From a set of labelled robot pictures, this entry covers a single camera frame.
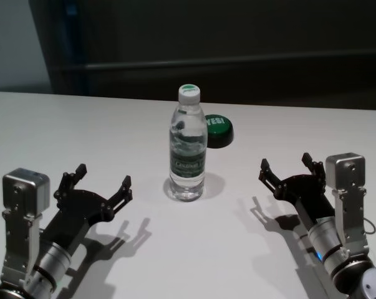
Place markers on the clear plastic water bottle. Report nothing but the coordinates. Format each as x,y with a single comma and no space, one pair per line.
187,149

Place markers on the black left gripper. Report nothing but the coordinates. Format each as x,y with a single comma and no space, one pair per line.
78,208

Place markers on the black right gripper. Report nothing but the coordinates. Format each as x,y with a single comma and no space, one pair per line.
309,196

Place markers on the dark grey partition panel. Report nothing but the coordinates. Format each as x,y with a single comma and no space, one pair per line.
237,31

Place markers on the green YES push button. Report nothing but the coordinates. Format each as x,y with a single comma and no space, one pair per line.
220,134

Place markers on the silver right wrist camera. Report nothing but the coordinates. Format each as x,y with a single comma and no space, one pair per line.
346,174

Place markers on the grey horizontal rail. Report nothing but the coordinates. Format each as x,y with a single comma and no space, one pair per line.
237,63

